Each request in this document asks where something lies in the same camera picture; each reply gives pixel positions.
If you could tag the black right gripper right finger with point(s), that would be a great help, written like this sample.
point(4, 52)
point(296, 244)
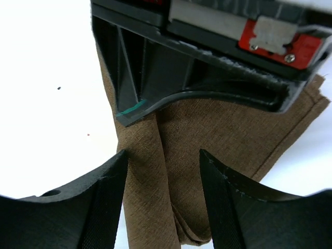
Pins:
point(246, 214)

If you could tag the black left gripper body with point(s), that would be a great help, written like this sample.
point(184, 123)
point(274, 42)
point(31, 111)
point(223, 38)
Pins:
point(281, 38)

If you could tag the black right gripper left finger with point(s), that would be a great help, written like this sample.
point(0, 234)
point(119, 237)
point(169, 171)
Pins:
point(83, 213)

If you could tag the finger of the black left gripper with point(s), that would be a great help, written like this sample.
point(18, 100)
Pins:
point(149, 71)

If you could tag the brown cloth napkin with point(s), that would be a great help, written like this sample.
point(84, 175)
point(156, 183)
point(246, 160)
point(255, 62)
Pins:
point(164, 204)

